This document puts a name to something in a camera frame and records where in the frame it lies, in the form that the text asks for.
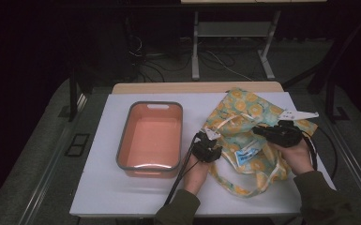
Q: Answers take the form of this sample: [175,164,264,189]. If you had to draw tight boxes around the white floor cable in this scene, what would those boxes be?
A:
[204,50,254,83]

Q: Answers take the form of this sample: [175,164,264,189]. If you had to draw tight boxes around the orange plastic basin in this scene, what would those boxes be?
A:
[115,100,184,179]

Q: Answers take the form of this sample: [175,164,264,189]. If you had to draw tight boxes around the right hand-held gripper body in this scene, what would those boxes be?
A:
[266,110,320,148]

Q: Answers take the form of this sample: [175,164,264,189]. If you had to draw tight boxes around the aluminium rail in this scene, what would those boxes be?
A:
[18,93,89,225]
[312,102,361,214]

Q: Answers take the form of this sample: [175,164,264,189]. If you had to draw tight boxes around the white table board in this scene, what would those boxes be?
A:
[69,92,337,218]

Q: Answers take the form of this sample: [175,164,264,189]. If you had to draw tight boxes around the orange print cloth bag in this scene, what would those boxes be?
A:
[202,87,319,199]

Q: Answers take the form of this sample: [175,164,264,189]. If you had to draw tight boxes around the black floor cables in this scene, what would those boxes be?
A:
[126,18,192,83]

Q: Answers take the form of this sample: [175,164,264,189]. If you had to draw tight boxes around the person's left hand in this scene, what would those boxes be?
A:
[182,154,212,196]

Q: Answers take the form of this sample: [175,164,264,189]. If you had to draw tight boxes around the black stand leg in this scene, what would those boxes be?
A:
[58,69,90,123]
[323,74,352,124]

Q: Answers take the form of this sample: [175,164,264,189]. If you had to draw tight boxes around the toothpaste tube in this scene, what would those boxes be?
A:
[233,147,261,167]

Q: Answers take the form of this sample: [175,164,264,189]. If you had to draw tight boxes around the person's right hand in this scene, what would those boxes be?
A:
[275,139,315,176]

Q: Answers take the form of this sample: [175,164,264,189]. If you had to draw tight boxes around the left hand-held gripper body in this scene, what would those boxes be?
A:
[191,126,223,163]

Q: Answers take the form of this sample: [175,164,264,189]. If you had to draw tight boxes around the black floor socket box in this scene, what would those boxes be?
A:
[64,132,91,158]

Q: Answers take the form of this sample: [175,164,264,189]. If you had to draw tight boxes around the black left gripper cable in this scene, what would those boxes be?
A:
[163,133,202,206]

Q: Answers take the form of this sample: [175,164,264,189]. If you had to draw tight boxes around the grey metal desk frame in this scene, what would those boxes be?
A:
[190,9,282,81]

